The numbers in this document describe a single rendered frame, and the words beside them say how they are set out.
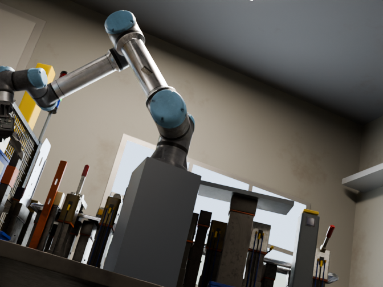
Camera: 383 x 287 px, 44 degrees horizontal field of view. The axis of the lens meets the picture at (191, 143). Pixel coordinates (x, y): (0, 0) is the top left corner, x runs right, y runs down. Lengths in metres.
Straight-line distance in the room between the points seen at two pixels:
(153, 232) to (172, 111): 0.39
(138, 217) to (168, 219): 0.10
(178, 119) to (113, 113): 2.77
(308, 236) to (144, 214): 0.68
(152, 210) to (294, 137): 3.59
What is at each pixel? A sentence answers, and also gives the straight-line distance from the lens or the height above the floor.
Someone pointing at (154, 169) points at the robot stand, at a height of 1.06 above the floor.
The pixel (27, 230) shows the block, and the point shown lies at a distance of 2.40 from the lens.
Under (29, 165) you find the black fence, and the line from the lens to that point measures 3.09.
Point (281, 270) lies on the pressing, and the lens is 2.29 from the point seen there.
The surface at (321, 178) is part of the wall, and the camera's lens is 5.04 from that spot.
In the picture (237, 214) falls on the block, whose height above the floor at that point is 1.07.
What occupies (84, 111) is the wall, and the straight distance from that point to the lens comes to 4.26.
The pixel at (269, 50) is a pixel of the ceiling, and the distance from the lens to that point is 4.59.
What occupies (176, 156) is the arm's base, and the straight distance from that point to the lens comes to 1.64.
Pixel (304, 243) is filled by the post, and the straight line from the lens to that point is 1.88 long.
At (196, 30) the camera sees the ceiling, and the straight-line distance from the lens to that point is 4.55.
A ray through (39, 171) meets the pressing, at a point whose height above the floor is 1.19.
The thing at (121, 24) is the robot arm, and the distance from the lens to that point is 1.81.
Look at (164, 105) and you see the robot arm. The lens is 1.57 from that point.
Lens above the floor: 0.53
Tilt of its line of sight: 24 degrees up
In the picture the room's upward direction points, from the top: 14 degrees clockwise
